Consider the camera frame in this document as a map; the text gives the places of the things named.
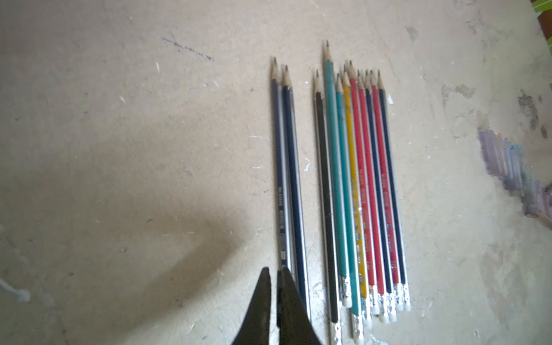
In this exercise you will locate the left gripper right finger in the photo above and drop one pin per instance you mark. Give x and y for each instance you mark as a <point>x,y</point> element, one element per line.
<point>294,324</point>

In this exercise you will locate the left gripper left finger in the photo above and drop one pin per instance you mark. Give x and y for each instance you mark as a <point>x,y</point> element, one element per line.
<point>255,327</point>

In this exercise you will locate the black grey pencil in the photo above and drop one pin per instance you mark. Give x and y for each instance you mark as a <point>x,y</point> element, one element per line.
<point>332,279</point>

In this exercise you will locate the grey pencil pink cap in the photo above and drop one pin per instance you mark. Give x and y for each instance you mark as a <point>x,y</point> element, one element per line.
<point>295,189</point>

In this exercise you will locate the teal green pencil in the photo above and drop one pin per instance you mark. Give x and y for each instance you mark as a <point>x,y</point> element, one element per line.
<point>356,310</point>

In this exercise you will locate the yellow pencil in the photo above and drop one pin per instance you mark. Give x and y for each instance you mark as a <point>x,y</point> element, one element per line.
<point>357,202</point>

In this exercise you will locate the purple transparent pencil cap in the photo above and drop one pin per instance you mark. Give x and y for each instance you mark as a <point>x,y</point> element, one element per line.
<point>488,142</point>

